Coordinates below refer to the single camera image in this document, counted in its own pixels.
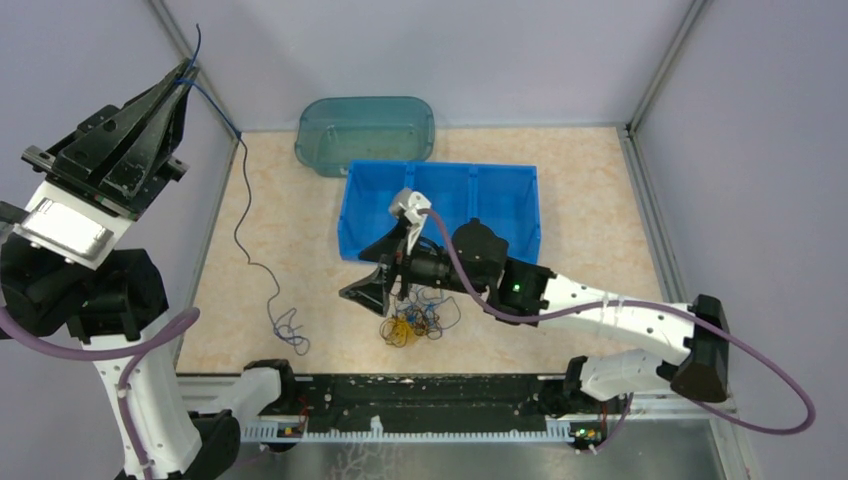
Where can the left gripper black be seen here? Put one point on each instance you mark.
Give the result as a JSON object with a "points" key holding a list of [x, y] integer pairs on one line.
{"points": [[144, 165]]}

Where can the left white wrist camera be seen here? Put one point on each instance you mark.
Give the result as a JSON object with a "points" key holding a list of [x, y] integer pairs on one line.
{"points": [[66, 225]]}

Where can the blue three-compartment bin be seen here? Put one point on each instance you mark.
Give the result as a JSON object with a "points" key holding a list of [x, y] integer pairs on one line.
{"points": [[504, 197]]}

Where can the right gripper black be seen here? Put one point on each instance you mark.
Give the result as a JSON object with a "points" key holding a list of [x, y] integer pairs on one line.
{"points": [[392, 249]]}

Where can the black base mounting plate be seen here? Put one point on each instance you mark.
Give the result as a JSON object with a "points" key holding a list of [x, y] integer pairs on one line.
{"points": [[436, 403]]}

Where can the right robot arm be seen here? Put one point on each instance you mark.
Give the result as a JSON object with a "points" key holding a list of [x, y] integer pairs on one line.
{"points": [[676, 345]]}

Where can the white cable duct strip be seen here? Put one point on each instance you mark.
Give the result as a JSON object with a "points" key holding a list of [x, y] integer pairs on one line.
{"points": [[271, 432]]}

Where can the aluminium frame rail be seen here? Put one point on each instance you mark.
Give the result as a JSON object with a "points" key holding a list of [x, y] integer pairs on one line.
{"points": [[265, 388]]}

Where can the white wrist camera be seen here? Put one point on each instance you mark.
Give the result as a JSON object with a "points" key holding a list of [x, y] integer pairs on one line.
{"points": [[410, 204], [66, 225]]}

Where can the teal transparent plastic tub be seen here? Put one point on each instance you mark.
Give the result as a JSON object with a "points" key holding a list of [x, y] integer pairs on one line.
{"points": [[333, 132]]}

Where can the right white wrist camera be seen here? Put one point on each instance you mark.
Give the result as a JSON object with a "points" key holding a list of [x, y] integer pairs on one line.
{"points": [[410, 204]]}

